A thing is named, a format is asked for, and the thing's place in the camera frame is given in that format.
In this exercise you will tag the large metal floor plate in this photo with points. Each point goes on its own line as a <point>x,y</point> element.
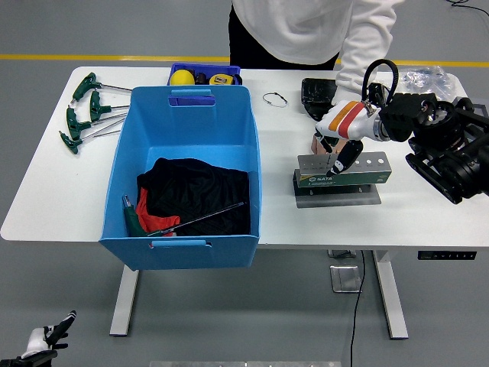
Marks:
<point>344,279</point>

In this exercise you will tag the small dark blue bin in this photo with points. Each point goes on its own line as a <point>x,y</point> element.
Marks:
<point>206,69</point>

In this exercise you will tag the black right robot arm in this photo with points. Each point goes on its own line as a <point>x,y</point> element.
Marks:
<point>439,145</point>

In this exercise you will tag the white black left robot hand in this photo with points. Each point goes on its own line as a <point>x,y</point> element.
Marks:
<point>38,340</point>

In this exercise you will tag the orange cloth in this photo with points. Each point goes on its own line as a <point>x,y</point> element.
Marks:
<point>143,206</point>

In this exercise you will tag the yellow ball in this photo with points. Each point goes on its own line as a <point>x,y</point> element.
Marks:
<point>182,77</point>

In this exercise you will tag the black plastic tray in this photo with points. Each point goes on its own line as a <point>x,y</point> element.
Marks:
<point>317,93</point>

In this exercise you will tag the yellow tape measure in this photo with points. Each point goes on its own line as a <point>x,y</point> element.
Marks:
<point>221,79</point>

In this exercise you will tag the black table control panel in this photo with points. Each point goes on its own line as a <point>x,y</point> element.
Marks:
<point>447,255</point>

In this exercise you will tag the person's left hand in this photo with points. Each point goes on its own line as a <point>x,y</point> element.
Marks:
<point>316,145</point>

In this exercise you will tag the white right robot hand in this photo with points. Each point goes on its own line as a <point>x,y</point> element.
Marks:
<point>347,120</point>

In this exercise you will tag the person's left forearm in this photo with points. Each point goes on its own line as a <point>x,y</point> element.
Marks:
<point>355,72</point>

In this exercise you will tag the person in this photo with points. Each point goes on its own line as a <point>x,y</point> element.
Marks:
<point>298,26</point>

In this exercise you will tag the large blue plastic box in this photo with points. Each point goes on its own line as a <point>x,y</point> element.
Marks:
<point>183,126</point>

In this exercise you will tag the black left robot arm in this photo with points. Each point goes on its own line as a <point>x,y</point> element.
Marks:
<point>23,361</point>

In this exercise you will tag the clear plastic parts bag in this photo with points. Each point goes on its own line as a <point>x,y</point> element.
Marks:
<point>428,74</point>

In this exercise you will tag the dark brown round item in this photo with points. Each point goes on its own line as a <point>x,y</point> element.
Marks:
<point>201,78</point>

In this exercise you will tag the green metal hex key stand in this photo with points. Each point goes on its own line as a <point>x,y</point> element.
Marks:
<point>344,179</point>

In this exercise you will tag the small metal floor plate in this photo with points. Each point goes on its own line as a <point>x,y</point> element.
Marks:
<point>340,253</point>

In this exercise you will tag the white table leg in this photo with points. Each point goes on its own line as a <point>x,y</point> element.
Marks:
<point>124,302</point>
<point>391,298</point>

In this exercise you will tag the black cloth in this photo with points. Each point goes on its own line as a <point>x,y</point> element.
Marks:
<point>198,191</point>

